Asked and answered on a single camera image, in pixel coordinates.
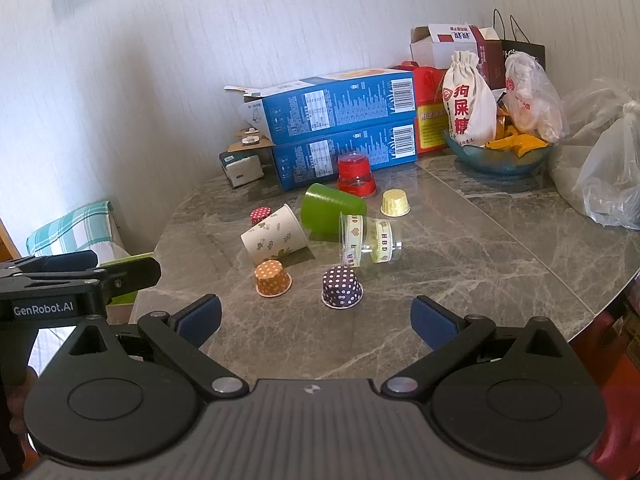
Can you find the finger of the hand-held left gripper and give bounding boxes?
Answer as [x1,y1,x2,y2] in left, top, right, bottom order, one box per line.
[0,250,99,281]
[92,258,162,307]

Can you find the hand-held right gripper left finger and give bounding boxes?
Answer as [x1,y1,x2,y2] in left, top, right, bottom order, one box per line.
[50,294,251,403]

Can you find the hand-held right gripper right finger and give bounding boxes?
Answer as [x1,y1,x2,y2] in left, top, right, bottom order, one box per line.
[381,296,583,401]

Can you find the orange polka dot paper cup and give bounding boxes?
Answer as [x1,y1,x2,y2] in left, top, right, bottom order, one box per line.
[254,260,293,299]

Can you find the purple polka dot paper cup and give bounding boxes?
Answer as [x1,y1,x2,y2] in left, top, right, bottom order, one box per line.
[321,266,364,310]

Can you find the clear plastic cup with ribbon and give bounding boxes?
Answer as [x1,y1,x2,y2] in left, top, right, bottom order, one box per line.
[339,212,403,267]

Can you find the leaf print paper cup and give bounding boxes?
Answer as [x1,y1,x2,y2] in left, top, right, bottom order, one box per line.
[240,204,311,266]

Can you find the yellow paper baking cup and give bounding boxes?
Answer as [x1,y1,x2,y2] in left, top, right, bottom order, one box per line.
[381,189,412,218]

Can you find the green plastic cup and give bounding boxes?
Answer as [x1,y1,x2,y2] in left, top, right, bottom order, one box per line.
[300,183,368,241]

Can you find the red plastic cup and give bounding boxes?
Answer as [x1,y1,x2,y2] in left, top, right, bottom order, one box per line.
[337,152,377,198]

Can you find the yellow green box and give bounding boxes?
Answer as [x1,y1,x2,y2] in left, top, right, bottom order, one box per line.
[106,252,157,307]

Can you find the teal plaid cushioned chair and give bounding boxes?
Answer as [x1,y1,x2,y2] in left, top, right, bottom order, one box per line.
[25,200,130,267]

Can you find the small white and black box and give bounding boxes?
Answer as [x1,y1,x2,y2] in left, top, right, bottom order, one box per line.
[218,152,266,189]

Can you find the blue glass bowl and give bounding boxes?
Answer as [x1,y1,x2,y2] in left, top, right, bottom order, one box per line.
[442,129,554,177]

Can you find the small brown cardboard box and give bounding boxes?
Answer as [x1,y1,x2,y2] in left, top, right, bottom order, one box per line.
[227,127,277,154]

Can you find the red chair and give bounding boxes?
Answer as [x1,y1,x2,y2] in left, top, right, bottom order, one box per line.
[569,280,640,472]

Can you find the blue cardboard box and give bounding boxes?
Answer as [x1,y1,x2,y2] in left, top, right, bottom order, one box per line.
[272,121,419,192]
[223,67,419,147]

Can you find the orange snack packets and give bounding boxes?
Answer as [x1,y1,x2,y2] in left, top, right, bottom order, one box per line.
[484,109,547,159]

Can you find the red packaging box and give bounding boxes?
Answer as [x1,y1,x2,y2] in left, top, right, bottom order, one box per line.
[389,60,452,155]

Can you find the translucent plastic bag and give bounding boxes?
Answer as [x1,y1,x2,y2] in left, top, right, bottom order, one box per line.
[571,101,640,231]
[546,77,640,213]

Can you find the white plastic bag red print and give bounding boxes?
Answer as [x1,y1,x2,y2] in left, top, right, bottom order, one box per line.
[503,51,569,144]

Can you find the white and red open carton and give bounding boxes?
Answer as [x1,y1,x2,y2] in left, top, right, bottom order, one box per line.
[410,23,504,92]

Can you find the black paper shopping bag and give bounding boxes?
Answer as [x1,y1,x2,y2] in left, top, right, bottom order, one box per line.
[492,8,547,75]

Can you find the white drawstring cloth bag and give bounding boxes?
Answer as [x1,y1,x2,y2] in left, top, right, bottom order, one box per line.
[440,50,499,147]

